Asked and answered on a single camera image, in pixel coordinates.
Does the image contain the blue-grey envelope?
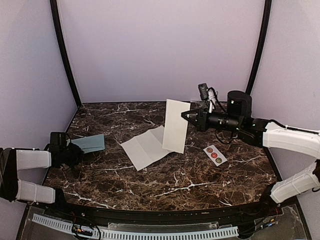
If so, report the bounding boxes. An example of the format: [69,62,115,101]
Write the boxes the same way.
[71,134,105,154]

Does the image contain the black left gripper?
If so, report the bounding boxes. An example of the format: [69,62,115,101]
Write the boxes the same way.
[59,142,84,169]

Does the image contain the white-sleeved robot arm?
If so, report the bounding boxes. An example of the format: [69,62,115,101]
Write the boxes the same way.
[0,147,66,205]
[227,90,320,204]

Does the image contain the cream letter paper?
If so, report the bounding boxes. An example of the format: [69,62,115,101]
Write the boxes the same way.
[162,99,191,154]

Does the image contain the left black frame post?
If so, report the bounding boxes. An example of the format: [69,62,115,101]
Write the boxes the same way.
[49,0,82,108]

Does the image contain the white-sleeved right robot arm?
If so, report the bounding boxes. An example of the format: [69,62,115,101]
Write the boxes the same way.
[227,90,320,204]

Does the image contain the right black frame post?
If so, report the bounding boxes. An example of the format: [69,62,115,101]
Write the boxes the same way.
[245,0,272,95]

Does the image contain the black frame post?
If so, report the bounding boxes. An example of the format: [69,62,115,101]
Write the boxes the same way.
[245,0,272,95]
[49,0,82,108]

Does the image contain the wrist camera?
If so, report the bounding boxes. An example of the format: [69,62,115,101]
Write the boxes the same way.
[198,83,208,101]
[50,132,70,147]

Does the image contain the white slotted cable duct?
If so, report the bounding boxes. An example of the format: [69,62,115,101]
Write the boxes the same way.
[32,213,239,240]

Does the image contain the black front rail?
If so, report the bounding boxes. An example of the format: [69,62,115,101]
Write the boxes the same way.
[24,192,301,227]

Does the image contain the white sticker sheet with seals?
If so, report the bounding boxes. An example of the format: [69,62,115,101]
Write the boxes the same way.
[203,145,228,167]

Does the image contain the white-sleeved left robot arm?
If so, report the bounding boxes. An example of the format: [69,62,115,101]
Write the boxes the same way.
[0,147,66,205]

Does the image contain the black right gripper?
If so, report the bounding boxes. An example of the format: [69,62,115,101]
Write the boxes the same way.
[181,106,243,133]

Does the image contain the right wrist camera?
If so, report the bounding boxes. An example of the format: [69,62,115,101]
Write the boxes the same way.
[198,83,208,101]

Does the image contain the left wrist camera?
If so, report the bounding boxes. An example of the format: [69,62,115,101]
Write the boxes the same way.
[50,132,70,147]

